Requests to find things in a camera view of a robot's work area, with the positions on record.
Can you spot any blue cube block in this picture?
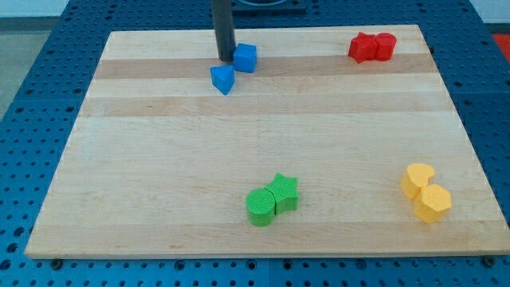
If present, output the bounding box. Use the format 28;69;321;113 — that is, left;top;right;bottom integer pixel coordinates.
233;43;257;73

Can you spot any green star block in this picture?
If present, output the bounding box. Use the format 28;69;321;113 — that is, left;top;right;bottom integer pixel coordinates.
265;172;300;214

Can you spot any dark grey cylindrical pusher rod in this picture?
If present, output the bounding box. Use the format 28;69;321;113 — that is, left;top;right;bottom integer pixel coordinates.
210;0;236;62

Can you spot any light wooden board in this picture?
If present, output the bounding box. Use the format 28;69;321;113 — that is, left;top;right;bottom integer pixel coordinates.
25;25;509;259

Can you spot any yellow hexagon block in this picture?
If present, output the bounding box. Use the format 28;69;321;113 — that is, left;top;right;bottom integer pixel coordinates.
413;184;452;223

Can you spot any yellow heart block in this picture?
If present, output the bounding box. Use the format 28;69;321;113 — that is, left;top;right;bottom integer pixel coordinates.
400;163;435;199

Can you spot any blue triangle block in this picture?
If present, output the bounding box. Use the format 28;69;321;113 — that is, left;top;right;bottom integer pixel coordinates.
210;65;235;96

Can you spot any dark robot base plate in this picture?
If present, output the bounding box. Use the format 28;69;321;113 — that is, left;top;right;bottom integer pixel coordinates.
230;0;308;14

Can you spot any red cylinder block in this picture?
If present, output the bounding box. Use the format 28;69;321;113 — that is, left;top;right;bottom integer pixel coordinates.
375;33;397;61

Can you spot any red star block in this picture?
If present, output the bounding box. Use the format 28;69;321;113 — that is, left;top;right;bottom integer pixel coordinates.
347;32;378;63

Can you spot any green cylinder block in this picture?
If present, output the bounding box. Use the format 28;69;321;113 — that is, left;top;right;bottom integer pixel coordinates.
245;188;276;226

